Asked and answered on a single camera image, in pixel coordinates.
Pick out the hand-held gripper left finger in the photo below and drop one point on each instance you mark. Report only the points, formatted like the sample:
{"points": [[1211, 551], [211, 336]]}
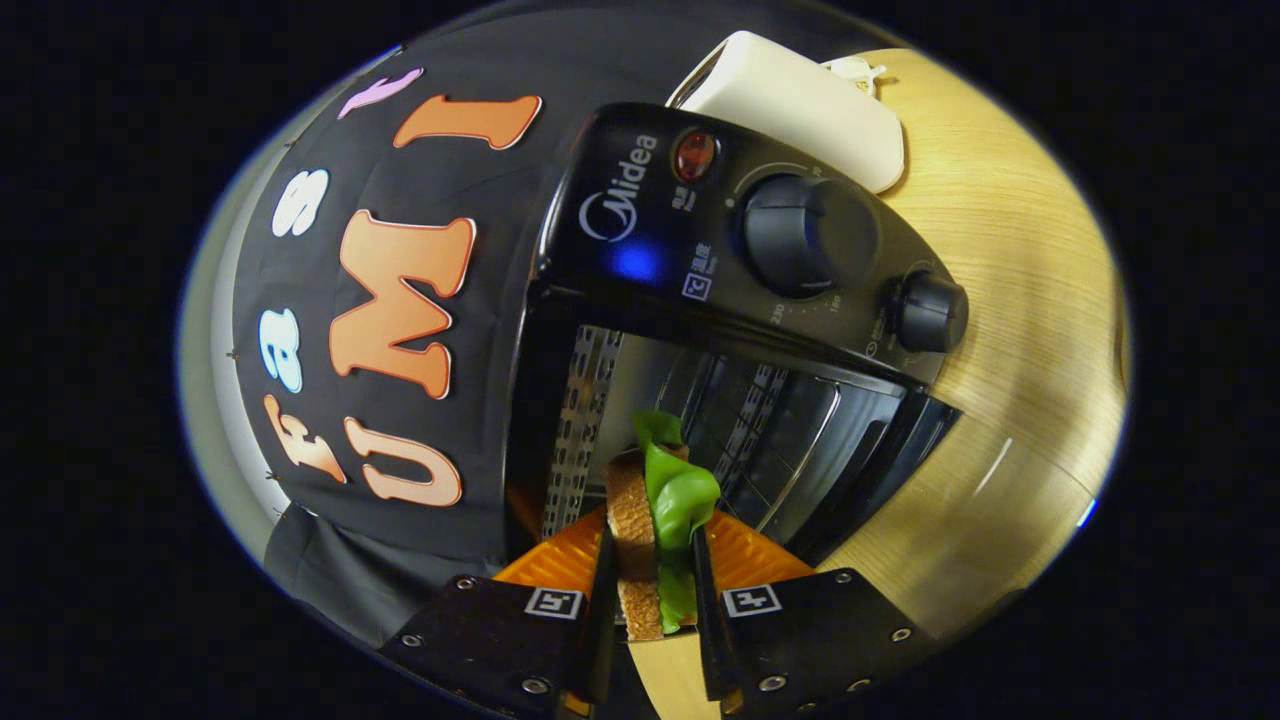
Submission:
{"points": [[603, 600]]}

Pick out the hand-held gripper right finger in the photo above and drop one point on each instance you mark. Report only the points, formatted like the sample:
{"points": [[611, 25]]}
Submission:
{"points": [[705, 620]]}

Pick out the bread and lettuce sandwich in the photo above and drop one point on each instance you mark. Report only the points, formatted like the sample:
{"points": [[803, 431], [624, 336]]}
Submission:
{"points": [[680, 500]]}

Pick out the black toaster oven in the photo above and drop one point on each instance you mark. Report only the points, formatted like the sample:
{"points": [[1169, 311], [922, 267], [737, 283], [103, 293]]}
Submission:
{"points": [[650, 250]]}

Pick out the white pop-up toaster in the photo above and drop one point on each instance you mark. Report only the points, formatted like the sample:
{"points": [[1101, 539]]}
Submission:
{"points": [[790, 100]]}

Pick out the row of cloth clips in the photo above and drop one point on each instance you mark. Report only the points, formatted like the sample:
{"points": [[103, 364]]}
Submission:
{"points": [[233, 352]]}

